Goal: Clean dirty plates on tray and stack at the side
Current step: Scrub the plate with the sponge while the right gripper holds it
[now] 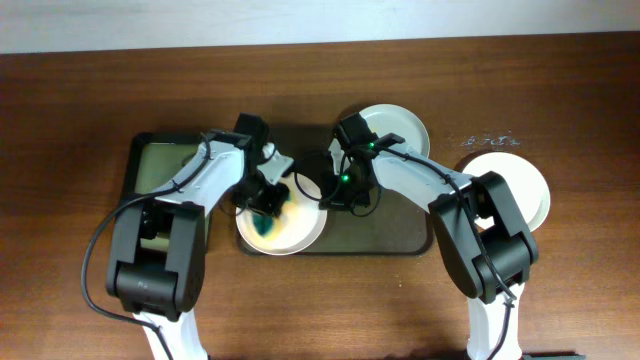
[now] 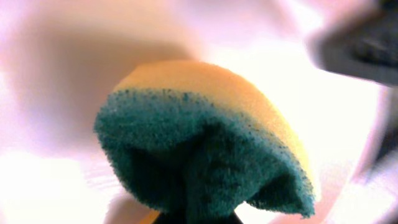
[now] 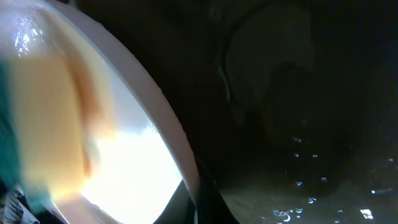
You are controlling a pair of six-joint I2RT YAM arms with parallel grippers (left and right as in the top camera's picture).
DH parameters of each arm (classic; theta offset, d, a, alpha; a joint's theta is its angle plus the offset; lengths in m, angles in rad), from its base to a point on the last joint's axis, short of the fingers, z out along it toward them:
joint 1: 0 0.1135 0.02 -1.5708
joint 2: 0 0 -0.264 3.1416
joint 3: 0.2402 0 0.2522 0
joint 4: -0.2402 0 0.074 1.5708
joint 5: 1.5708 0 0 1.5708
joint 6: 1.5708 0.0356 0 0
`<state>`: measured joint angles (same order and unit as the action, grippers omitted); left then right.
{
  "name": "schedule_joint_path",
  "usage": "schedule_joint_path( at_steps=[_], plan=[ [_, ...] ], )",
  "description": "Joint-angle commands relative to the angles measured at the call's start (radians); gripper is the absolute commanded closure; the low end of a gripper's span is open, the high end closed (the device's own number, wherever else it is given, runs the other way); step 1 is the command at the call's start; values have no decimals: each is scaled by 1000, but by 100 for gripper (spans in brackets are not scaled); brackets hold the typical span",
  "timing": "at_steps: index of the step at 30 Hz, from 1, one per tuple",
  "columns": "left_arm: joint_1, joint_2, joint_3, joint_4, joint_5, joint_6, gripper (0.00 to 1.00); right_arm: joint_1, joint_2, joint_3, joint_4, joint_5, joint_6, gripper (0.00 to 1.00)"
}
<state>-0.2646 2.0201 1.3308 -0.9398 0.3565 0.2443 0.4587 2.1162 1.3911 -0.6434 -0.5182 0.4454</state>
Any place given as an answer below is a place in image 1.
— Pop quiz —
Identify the green yellow sponge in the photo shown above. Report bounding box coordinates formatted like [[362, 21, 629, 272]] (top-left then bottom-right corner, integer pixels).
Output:
[[251, 193, 295, 237]]

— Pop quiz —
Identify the white plate front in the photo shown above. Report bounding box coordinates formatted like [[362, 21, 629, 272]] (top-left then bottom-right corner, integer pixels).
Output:
[[236, 174, 327, 256]]

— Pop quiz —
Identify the white plate yellow stain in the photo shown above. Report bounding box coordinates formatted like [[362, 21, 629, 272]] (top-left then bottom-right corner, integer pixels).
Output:
[[462, 152, 551, 232]]

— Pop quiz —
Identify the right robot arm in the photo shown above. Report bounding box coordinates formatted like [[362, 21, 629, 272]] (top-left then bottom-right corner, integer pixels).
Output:
[[329, 133, 539, 359]]

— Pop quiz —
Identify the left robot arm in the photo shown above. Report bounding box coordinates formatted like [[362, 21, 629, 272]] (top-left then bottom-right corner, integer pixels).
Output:
[[99, 128, 294, 359]]

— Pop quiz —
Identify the dark serving tray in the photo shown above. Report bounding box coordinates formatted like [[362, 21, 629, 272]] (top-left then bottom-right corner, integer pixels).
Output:
[[270, 123, 434, 256]]

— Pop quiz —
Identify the black sponge tray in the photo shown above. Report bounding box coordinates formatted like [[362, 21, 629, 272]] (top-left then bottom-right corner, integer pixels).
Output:
[[119, 132, 201, 253]]

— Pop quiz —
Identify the grey plate yellow stain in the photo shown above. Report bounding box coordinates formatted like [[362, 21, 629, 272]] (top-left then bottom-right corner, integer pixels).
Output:
[[328, 104, 430, 181]]

